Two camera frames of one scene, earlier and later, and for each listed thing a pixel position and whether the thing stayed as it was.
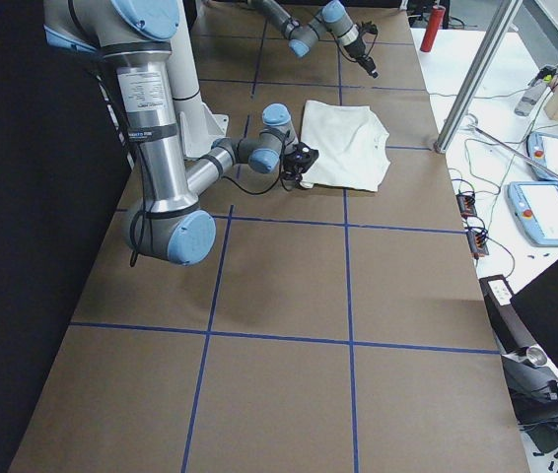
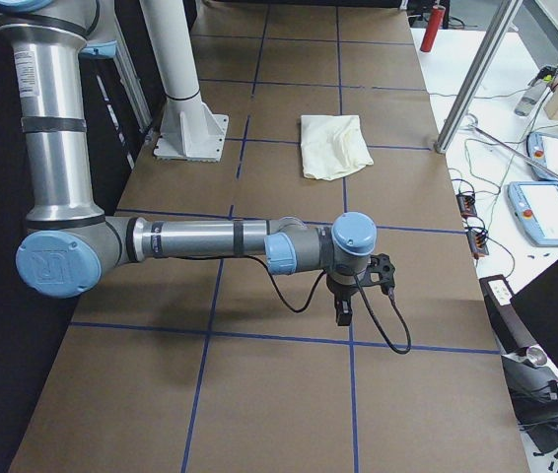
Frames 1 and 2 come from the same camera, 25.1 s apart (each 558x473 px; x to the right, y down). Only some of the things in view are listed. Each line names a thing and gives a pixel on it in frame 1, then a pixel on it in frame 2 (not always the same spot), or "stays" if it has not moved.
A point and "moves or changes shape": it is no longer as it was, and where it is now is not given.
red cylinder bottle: x=437 y=17 stays
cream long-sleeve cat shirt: x=351 y=144 moves or changes shape
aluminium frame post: x=478 y=74 stays
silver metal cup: x=536 y=356 stays
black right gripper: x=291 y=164 -> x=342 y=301
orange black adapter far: x=466 y=203 stays
